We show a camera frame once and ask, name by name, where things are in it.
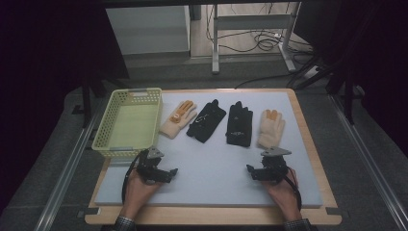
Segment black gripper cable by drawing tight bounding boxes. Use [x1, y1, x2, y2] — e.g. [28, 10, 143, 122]
[286, 167, 303, 212]
[120, 150, 149, 205]

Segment person's right hand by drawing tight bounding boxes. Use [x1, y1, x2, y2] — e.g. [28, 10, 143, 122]
[261, 167, 303, 223]

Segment tangle of black floor cables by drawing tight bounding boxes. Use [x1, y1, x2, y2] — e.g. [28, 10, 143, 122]
[205, 3, 315, 55]

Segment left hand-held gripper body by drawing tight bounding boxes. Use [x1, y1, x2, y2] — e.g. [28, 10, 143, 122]
[136, 146, 168, 185]

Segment white cabinet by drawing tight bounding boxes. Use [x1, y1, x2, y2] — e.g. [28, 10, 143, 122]
[105, 5, 192, 60]

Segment aluminium rail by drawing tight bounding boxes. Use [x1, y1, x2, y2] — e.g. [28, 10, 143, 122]
[33, 104, 105, 231]
[329, 93, 408, 231]

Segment grey metal desk frame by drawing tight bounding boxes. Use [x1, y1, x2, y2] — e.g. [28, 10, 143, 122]
[211, 2, 303, 75]

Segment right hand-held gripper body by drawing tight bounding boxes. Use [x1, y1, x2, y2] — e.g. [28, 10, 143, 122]
[258, 146, 293, 185]

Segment pale yellow plastic basket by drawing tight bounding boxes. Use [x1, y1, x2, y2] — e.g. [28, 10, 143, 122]
[90, 87, 164, 159]

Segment cream glove with orange ornament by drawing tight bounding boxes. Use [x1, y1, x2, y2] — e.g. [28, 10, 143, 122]
[159, 99, 198, 141]

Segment person's left hand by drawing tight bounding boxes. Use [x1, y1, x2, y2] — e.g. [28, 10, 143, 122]
[119, 169, 163, 221]

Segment black metal stand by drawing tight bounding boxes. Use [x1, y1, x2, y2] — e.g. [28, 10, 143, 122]
[80, 75, 130, 129]
[286, 56, 367, 125]

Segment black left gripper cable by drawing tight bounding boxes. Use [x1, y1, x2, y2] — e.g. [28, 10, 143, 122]
[120, 150, 149, 205]

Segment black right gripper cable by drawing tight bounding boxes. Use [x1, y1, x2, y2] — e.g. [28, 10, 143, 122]
[286, 167, 303, 212]

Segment long black floor cable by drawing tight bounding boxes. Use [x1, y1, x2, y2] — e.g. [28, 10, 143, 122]
[235, 72, 294, 90]

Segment black glove silver bar ornament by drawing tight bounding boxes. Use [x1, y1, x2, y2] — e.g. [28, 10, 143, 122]
[225, 100, 254, 148]

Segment black glove silver loop ornament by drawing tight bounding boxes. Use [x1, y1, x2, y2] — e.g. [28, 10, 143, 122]
[186, 98, 227, 144]

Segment dark curtain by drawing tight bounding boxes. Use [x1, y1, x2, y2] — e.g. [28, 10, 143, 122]
[0, 0, 129, 213]
[293, 0, 408, 158]

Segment plain cream glove orange fingers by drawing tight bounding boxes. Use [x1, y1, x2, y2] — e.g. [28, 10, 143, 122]
[257, 109, 286, 149]

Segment white power strip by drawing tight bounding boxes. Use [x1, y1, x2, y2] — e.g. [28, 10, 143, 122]
[303, 64, 319, 80]

